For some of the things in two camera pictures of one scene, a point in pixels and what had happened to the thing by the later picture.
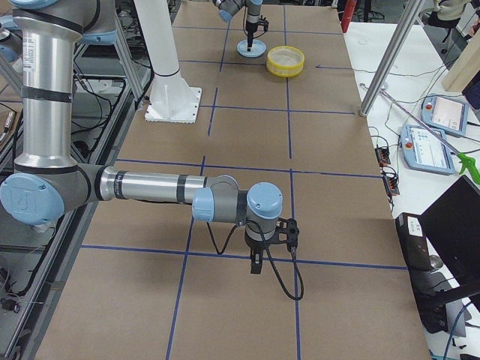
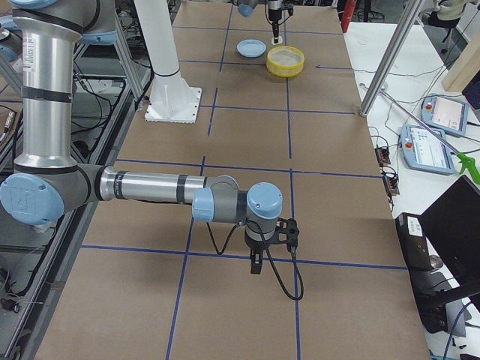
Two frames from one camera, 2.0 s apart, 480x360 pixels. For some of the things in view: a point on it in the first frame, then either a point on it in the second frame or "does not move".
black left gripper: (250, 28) → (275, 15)
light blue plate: (258, 48) does not move
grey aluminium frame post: (391, 59) does not move
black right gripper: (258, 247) does not move
